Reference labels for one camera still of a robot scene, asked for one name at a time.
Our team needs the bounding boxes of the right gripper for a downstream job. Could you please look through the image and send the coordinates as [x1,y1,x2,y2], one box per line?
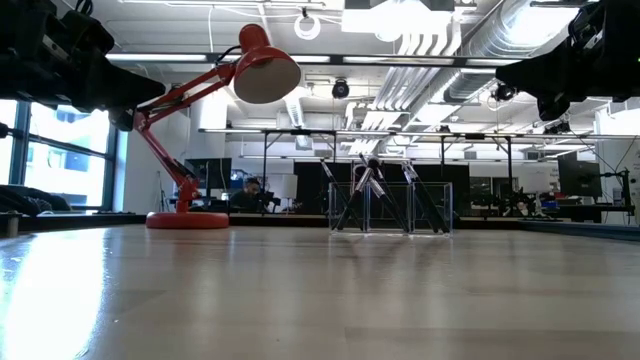
[495,0,640,122]

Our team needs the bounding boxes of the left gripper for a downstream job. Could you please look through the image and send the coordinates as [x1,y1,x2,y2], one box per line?
[0,0,167,132]

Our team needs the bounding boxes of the black silver makeup brush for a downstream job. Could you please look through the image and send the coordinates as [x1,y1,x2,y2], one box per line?
[408,167,451,235]
[401,162,442,234]

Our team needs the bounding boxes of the black monitor on arm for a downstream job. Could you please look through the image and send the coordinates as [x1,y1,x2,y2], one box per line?
[558,151,604,199]

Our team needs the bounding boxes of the large office window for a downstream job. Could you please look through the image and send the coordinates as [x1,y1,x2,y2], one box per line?
[0,97,121,214]

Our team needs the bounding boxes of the black pipe rack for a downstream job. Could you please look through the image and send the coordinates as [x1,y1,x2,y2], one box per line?
[199,127,640,216]

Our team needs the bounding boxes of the dark computer monitor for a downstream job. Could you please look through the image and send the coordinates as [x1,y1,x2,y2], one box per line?
[183,157,234,192]

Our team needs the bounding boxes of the dark office desk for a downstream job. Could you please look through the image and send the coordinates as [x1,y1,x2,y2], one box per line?
[542,202,637,225]

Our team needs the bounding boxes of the white ceiling pipes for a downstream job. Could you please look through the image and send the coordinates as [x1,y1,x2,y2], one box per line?
[344,32,454,156]

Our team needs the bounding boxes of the red desk lamp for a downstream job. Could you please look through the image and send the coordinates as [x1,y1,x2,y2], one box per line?
[130,23,303,230]

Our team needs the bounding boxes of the person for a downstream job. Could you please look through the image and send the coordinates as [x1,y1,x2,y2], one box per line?
[229,176,267,212]

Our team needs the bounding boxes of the long ceiling light fixture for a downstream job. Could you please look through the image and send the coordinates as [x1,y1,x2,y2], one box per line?
[104,49,526,70]

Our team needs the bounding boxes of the white board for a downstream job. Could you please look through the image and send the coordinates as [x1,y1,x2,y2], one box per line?
[267,173,299,201]

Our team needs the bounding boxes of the clear acrylic organizer container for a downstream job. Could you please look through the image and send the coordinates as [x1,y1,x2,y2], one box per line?
[328,180,455,236]

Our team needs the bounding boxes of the black ceiling camera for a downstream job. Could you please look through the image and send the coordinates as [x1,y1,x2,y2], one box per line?
[491,81,517,105]

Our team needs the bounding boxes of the silver spiral duct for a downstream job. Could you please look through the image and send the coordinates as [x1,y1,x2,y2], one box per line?
[439,0,584,104]

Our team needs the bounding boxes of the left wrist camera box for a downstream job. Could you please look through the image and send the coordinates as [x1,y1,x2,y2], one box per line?
[58,9,117,56]

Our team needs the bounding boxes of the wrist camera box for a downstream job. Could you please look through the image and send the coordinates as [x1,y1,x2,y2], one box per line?
[58,9,117,56]
[569,2,609,51]

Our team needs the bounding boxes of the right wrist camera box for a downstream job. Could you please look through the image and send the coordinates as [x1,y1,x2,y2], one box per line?
[569,2,609,51]

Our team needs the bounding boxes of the black aluminium table frame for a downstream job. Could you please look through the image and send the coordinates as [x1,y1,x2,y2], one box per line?
[0,212,640,242]

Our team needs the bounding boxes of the white ceiling ring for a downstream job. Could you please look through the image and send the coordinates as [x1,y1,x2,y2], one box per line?
[293,13,323,42]

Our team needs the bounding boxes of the black partition wall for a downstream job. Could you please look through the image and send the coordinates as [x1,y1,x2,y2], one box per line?
[293,161,471,217]

